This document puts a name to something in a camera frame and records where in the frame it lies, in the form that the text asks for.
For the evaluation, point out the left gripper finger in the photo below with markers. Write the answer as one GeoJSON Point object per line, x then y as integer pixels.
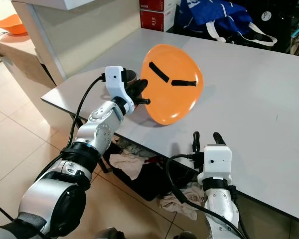
{"type": "Point", "coordinates": [140, 85]}
{"type": "Point", "coordinates": [144, 101]}

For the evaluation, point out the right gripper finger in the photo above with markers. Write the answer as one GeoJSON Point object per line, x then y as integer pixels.
{"type": "Point", "coordinates": [196, 142]}
{"type": "Point", "coordinates": [219, 138]}

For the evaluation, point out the orange plastic plate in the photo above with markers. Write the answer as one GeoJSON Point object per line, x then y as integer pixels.
{"type": "Point", "coordinates": [174, 107]}

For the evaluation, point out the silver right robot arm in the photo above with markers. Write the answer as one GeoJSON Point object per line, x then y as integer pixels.
{"type": "Point", "coordinates": [219, 209]}

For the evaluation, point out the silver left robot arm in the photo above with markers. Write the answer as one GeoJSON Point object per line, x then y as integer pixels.
{"type": "Point", "coordinates": [99, 130]}

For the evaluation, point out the black tape strip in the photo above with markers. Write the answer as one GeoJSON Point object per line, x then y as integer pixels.
{"type": "Point", "coordinates": [158, 72]}
{"type": "Point", "coordinates": [184, 82]}

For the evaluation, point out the beige crumpled cloth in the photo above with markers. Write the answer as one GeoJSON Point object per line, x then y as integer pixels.
{"type": "Point", "coordinates": [179, 204]}

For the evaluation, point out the red cardboard box white label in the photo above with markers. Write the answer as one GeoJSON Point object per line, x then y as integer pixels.
{"type": "Point", "coordinates": [155, 20]}

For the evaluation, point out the white crumpled cloth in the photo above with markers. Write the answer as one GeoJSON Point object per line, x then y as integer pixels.
{"type": "Point", "coordinates": [127, 167]}

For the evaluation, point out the white shelf unit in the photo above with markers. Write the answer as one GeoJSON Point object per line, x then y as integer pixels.
{"type": "Point", "coordinates": [79, 32]}

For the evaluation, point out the thin black stick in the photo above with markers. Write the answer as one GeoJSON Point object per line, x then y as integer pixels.
{"type": "Point", "coordinates": [4, 211]}

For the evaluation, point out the beige side counter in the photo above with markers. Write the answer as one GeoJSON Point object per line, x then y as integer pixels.
{"type": "Point", "coordinates": [20, 57]}

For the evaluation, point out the black bag with white circle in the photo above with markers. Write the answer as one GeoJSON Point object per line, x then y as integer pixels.
{"type": "Point", "coordinates": [281, 22]}

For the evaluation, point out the orange plastic bowl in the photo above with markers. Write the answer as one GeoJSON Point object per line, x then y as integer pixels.
{"type": "Point", "coordinates": [11, 24]}

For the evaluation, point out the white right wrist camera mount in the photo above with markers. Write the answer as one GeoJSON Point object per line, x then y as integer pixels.
{"type": "Point", "coordinates": [214, 162]}

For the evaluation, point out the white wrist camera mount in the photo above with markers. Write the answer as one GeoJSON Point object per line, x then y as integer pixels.
{"type": "Point", "coordinates": [113, 78]}
{"type": "Point", "coordinates": [214, 162]}

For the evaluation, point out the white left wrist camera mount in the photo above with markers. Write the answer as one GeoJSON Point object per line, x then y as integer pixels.
{"type": "Point", "coordinates": [113, 78]}

